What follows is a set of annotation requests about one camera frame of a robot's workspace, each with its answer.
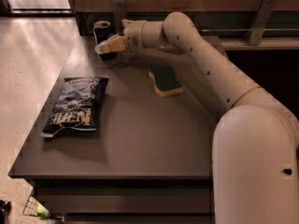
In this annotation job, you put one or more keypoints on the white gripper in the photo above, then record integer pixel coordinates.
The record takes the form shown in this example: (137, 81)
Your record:
(133, 34)

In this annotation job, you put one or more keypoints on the blue pepsi can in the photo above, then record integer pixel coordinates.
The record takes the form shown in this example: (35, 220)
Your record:
(101, 32)

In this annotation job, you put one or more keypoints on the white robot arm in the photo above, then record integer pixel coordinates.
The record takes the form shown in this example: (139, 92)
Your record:
(254, 163)

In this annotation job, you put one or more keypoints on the yellow green sponge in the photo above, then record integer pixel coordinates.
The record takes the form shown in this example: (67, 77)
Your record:
(165, 81)

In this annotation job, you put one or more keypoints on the dark blue chip bag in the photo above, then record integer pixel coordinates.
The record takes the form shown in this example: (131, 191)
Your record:
(78, 106)

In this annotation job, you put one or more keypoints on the dark grey drawer cabinet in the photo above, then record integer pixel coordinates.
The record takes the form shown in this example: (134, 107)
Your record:
(149, 161)

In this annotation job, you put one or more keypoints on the left metal rail bracket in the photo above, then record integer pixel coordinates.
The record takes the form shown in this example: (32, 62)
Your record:
(119, 12)

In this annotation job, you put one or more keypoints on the metal rail bracket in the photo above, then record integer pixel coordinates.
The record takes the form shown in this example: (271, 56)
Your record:
(119, 12)
(261, 18)

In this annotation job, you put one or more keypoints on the horizontal metal rail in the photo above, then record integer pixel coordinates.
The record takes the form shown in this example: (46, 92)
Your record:
(228, 32)

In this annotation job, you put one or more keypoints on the right metal rail bracket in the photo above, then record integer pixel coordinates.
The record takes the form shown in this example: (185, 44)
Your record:
(261, 18)

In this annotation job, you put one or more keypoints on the wire basket with green item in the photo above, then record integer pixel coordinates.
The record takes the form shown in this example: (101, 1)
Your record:
(33, 208)

